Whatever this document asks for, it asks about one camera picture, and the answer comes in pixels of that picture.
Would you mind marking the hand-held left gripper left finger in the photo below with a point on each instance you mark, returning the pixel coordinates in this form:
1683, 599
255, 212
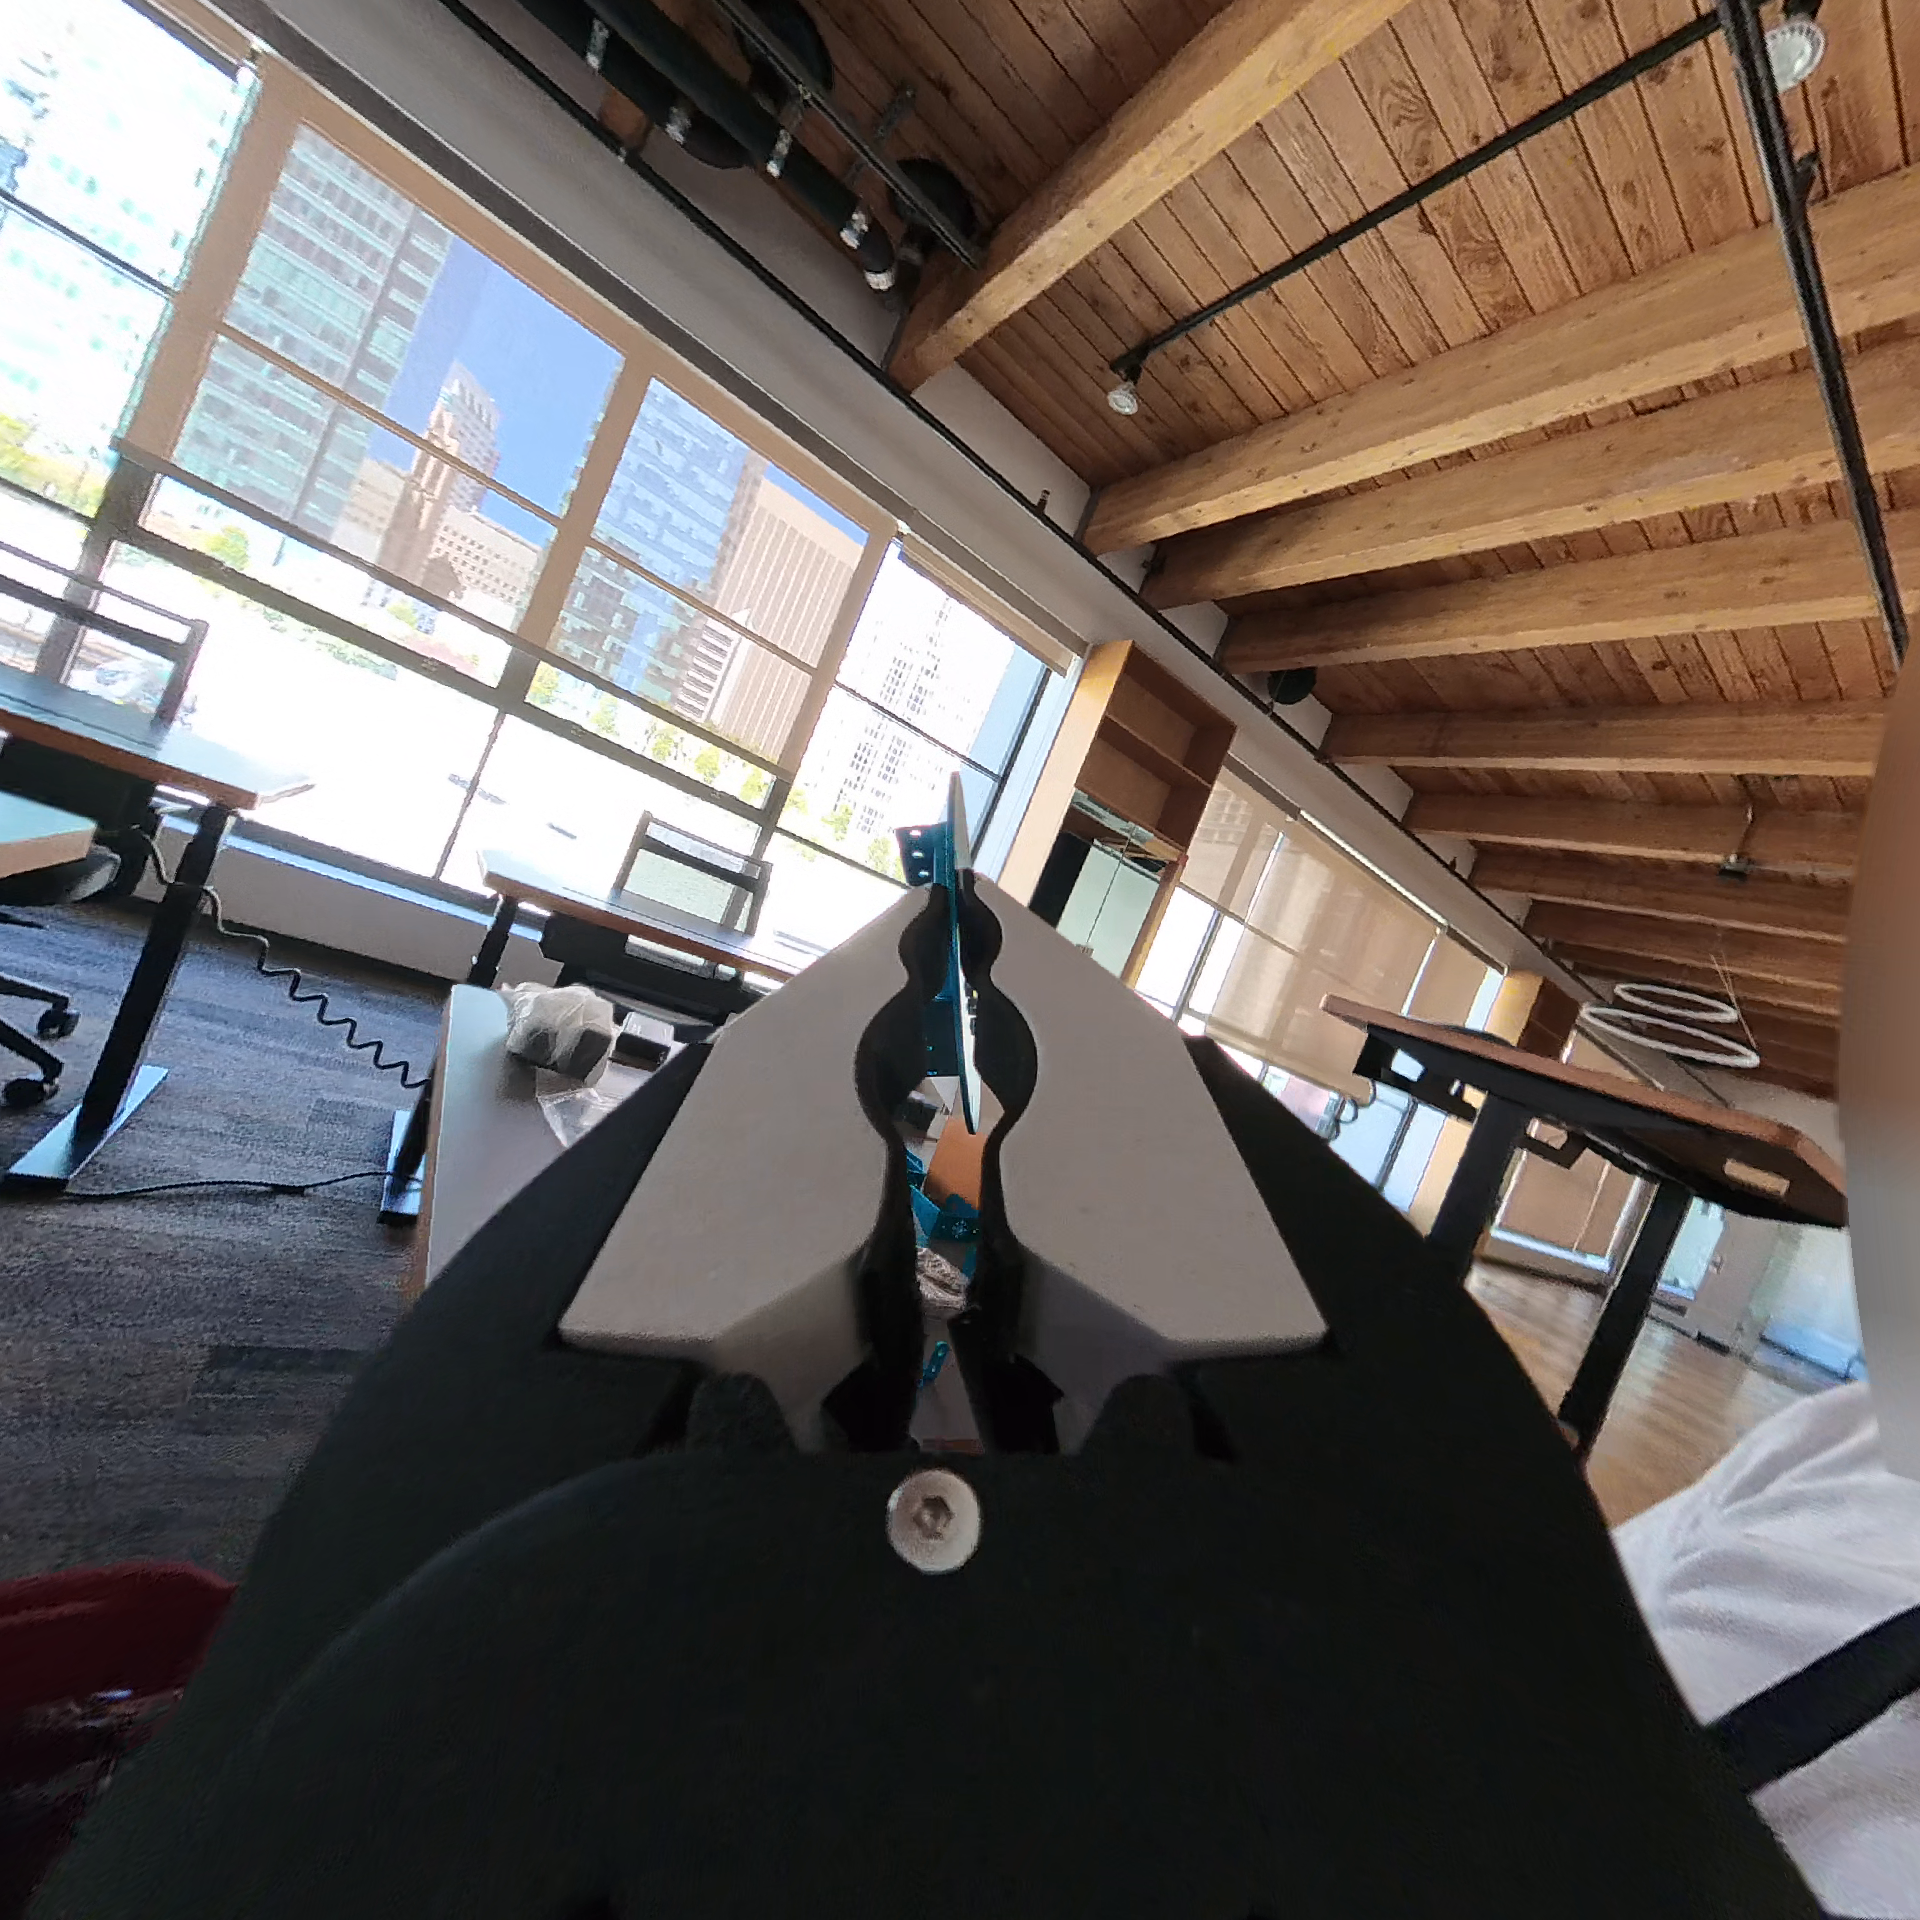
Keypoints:
704, 1202

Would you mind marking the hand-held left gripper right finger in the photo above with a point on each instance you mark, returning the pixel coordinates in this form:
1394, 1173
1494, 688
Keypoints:
1154, 1202

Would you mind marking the blue round metal plate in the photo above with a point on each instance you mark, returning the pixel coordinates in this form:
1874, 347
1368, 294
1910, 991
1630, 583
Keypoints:
950, 855

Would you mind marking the clear plastic bag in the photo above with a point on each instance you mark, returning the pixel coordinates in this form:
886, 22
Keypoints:
547, 1021

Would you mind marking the window with roller blinds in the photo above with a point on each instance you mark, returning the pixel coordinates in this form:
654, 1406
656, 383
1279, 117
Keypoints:
1320, 916

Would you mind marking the wooden chair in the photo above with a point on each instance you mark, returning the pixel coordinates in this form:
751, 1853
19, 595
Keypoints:
638, 855
181, 646

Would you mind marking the wooden bookshelf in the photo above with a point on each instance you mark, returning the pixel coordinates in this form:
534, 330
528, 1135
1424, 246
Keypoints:
1154, 734

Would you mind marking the black round ceiling fixture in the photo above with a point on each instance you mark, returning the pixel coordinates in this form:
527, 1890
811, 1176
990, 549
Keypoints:
1290, 687

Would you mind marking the person's white shirt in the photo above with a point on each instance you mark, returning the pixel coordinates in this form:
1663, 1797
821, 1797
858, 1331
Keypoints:
1769, 1560

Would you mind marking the black office chair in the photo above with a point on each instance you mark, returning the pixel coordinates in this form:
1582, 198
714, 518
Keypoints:
59, 879

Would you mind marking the red bin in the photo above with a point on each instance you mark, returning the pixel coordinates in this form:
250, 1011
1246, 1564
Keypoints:
89, 1621

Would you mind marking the black ceiling pipes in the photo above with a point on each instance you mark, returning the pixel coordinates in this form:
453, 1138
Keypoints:
751, 101

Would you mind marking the blue metal bracket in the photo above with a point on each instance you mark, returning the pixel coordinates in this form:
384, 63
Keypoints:
950, 1219

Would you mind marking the black track light rail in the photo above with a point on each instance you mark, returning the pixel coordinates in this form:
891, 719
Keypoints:
1125, 394
1816, 301

